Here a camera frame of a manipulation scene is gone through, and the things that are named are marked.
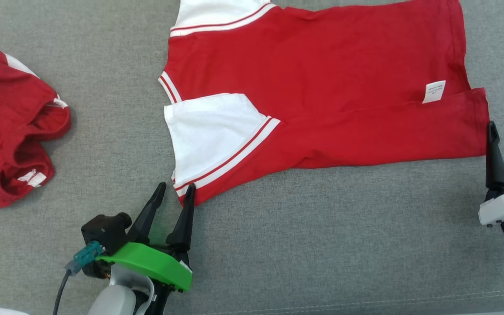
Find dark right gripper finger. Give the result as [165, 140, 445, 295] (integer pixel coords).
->
[485, 121, 504, 191]

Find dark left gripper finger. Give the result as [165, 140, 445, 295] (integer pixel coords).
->
[127, 182, 167, 244]
[166, 183, 196, 252]

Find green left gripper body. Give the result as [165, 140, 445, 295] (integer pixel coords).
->
[95, 242, 193, 315]

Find red shorts with elastic waistband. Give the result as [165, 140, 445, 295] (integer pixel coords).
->
[0, 47, 71, 210]

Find red shirt with white sleeves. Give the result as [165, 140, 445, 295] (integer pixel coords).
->
[158, 0, 491, 206]

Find teal plug left camera cable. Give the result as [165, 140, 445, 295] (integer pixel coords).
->
[53, 241, 104, 315]

